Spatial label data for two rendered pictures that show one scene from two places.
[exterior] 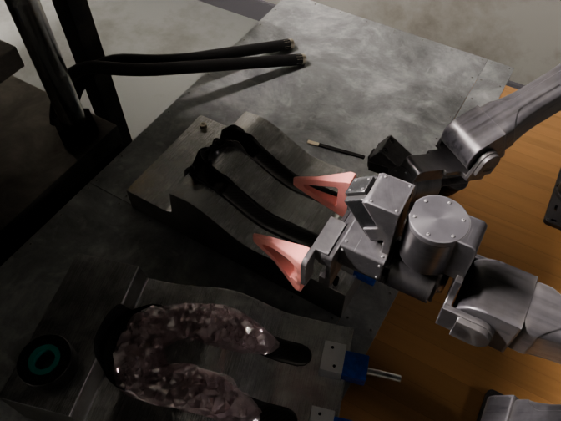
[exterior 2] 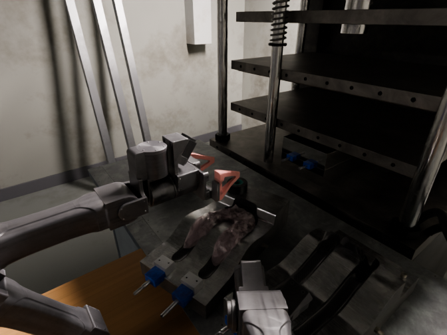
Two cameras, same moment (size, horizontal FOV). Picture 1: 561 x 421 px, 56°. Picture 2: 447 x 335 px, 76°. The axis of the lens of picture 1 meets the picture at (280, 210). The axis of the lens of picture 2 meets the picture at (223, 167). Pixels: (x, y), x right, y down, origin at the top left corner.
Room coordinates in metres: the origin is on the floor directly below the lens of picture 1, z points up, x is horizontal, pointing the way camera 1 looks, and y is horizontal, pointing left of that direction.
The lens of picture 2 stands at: (0.61, -0.56, 1.52)
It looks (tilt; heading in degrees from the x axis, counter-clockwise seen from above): 28 degrees down; 113
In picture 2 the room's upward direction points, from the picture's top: straight up
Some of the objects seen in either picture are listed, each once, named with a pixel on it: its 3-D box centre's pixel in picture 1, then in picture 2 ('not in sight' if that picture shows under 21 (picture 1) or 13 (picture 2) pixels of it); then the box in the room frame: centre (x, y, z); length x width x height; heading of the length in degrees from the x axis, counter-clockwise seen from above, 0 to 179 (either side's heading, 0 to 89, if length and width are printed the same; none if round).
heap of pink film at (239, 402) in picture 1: (191, 352); (223, 224); (0.32, 0.14, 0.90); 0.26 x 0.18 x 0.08; 76
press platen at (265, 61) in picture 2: not in sight; (351, 70); (0.63, 1.14, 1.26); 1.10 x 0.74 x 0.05; 149
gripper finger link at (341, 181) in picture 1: (322, 202); (219, 177); (0.39, -0.05, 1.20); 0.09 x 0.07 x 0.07; 61
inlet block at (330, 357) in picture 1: (360, 369); (179, 298); (0.31, -0.13, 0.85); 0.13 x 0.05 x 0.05; 76
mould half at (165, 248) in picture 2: (191, 366); (222, 233); (0.31, 0.15, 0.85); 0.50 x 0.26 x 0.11; 76
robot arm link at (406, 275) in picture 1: (416, 266); (157, 187); (0.29, -0.15, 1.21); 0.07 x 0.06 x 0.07; 61
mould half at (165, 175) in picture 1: (262, 194); (326, 288); (0.66, 0.04, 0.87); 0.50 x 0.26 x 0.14; 59
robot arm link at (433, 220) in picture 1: (455, 266); (138, 177); (0.27, -0.18, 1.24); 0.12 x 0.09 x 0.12; 60
